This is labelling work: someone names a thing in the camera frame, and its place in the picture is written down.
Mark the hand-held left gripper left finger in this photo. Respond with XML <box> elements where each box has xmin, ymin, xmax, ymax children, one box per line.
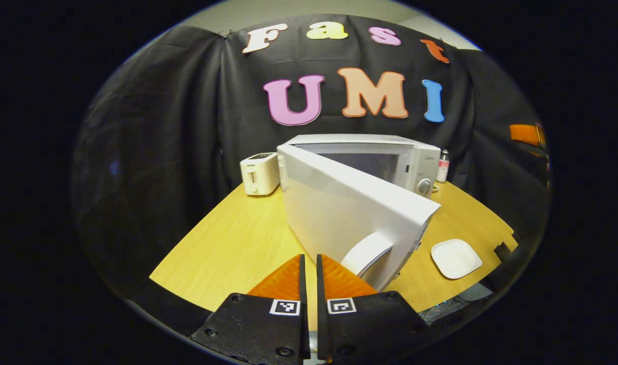
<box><xmin>190</xmin><ymin>253</ymin><xmax>310</xmax><ymax>365</ymax></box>

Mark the white microwave oven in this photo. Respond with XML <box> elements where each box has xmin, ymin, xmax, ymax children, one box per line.
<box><xmin>276</xmin><ymin>134</ymin><xmax>442</xmax><ymax>293</ymax></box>

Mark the small bottle with pink label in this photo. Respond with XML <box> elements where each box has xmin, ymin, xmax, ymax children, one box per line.
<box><xmin>436</xmin><ymin>149</ymin><xmax>450</xmax><ymax>183</ymax></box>

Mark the white toaster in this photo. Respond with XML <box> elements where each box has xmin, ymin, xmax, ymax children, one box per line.
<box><xmin>239</xmin><ymin>152</ymin><xmax>280</xmax><ymax>196</ymax></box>

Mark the black backdrop cloth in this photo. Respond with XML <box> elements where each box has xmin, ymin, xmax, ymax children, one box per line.
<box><xmin>70</xmin><ymin>14</ymin><xmax>552</xmax><ymax>325</ymax></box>

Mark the white square plate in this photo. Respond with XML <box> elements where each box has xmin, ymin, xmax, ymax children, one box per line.
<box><xmin>430</xmin><ymin>239</ymin><xmax>483</xmax><ymax>280</ymax></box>

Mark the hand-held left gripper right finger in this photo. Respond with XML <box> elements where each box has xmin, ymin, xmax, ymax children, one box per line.
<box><xmin>315</xmin><ymin>253</ymin><xmax>431</xmax><ymax>363</ymax></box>

